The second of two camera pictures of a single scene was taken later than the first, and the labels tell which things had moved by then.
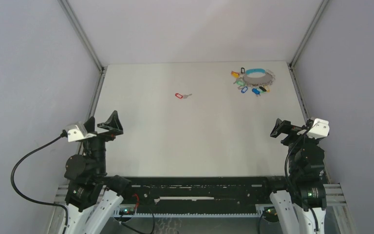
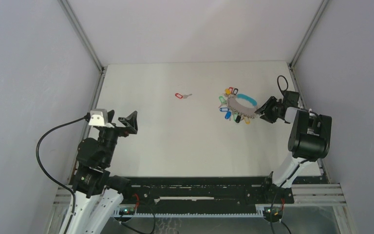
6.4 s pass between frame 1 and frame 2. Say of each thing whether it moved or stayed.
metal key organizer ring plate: moved
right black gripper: moved
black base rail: stayed
